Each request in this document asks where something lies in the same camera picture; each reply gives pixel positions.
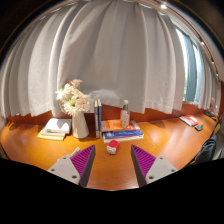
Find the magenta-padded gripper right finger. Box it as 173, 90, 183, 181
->
130, 144, 179, 188

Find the dark jacket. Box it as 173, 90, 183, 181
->
194, 134, 218, 165

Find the blue upright book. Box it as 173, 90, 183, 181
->
97, 98, 103, 139

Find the white thin flat book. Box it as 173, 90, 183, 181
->
103, 135, 145, 144

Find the white ceramic vase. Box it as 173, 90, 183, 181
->
71, 110, 90, 139

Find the yellow-edged flat book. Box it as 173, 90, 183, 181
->
37, 128, 67, 141

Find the thick white book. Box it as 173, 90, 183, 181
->
44, 117, 73, 135

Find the clear plastic drink bottle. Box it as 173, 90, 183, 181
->
120, 99, 131, 129

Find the red and white charger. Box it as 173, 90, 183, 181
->
106, 139, 121, 155

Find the orange flat book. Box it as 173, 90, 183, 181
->
100, 119, 126, 133

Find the window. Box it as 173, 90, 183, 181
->
174, 28, 204, 104

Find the red booklet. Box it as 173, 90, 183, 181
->
179, 114, 200, 127

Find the white curtain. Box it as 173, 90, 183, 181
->
0, 0, 221, 118

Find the blue flat book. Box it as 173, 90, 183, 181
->
102, 129, 145, 140

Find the white pink flower bouquet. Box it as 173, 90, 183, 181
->
55, 78, 92, 118

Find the grey upright book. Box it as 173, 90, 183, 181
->
93, 99, 100, 139

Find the red flat book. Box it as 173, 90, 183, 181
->
129, 120, 141, 132

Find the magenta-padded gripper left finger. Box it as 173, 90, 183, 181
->
47, 144, 97, 188

